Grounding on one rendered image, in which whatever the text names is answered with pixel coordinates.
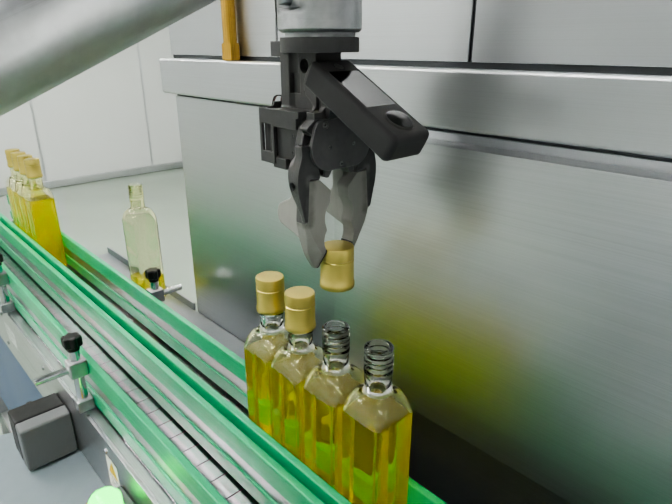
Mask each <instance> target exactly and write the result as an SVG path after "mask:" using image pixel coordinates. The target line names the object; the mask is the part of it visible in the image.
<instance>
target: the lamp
mask: <svg viewBox="0 0 672 504"><path fill-rule="evenodd" d="M88 504H124V500H123V498H122V494H121V492H120V491H119V490H118V489H116V488H114V487H103V488H101V489H99V490H97V491H95V492H94V493H93V494H92V496H91V497H90V499H89V501H88Z"/></svg>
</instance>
